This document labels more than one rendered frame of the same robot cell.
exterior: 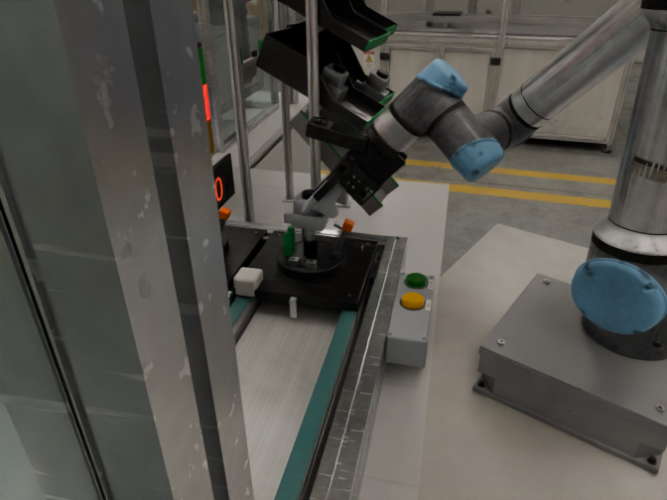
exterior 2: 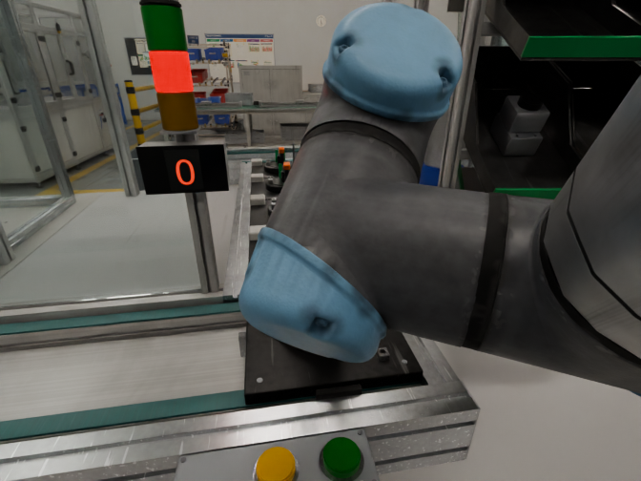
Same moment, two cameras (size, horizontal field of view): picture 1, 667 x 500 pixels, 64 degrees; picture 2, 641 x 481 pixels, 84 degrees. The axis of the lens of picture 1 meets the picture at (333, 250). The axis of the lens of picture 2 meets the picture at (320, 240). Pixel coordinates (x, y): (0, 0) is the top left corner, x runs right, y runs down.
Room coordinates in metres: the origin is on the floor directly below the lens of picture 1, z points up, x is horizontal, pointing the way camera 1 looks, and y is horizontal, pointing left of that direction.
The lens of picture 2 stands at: (0.75, -0.37, 1.34)
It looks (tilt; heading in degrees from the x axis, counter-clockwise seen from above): 26 degrees down; 68
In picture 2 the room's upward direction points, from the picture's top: straight up
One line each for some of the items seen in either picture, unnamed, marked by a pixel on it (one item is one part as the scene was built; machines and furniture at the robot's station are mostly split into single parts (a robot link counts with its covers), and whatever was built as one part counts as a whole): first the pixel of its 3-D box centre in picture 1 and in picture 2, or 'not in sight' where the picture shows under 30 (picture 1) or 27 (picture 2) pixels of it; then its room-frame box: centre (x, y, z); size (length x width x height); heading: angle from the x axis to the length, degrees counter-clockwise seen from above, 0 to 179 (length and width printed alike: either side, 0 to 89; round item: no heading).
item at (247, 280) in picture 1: (248, 282); not in sight; (0.86, 0.16, 0.97); 0.05 x 0.05 x 0.04; 77
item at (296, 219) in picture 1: (304, 207); not in sight; (0.93, 0.06, 1.09); 0.08 x 0.04 x 0.07; 77
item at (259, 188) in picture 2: not in sight; (285, 175); (1.10, 0.77, 1.01); 0.24 x 0.24 x 0.13; 77
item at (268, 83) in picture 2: not in sight; (300, 100); (3.52, 7.42, 0.69); 2.42 x 1.03 x 1.38; 163
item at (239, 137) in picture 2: not in sight; (245, 136); (1.86, 5.41, 0.36); 0.60 x 0.40 x 0.15; 165
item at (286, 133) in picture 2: not in sight; (299, 131); (2.73, 5.34, 0.40); 0.61 x 0.41 x 0.22; 163
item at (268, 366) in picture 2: (311, 266); (321, 328); (0.93, 0.05, 0.96); 0.24 x 0.24 x 0.02; 77
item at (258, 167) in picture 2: not in sight; (280, 158); (1.15, 1.01, 1.01); 0.24 x 0.24 x 0.13; 77
